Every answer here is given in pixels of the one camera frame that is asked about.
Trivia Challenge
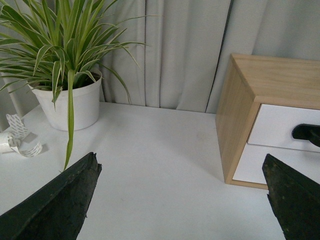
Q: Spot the green spider plant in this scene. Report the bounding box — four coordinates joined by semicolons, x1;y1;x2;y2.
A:
0;0;161;173

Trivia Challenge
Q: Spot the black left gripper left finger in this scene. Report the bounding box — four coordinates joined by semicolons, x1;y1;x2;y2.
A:
0;152;102;240

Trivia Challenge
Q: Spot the white plant pot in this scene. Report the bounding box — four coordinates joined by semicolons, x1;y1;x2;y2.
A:
26;68;103;132

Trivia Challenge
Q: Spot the black drawer handle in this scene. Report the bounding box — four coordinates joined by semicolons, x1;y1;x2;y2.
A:
291;123;320;147

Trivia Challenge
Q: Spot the grey curtain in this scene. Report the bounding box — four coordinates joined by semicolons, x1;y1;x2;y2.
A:
100;0;320;113

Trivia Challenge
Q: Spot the wooden drawer cabinet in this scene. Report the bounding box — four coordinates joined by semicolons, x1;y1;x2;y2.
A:
215;53;320;189

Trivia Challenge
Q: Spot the white adhesive tape strip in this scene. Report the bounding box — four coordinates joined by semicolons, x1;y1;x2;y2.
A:
0;114;43;158

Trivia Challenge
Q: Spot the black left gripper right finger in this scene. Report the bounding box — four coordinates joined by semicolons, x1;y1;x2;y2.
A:
262;154;320;240

